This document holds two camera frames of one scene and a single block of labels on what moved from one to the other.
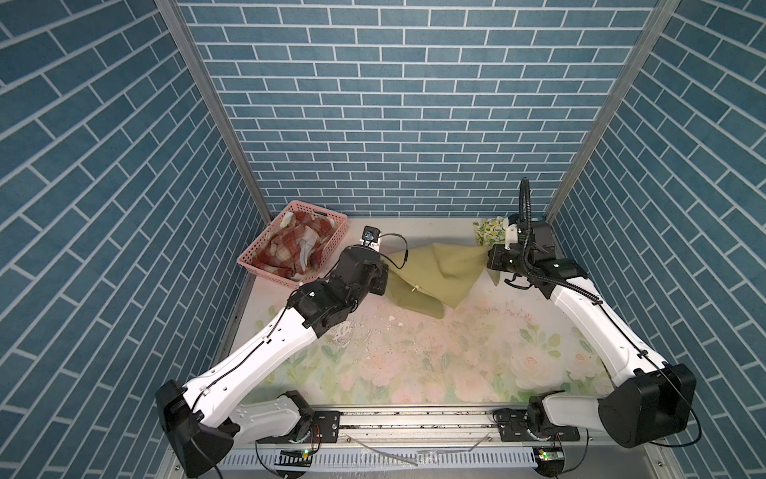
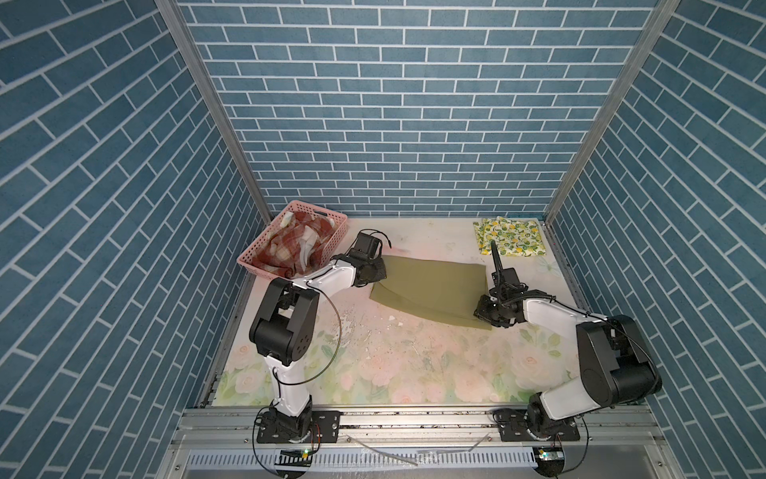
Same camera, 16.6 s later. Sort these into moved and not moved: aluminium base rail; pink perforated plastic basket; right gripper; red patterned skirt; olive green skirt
Moved: right gripper; olive green skirt
Not moved: pink perforated plastic basket; aluminium base rail; red patterned skirt
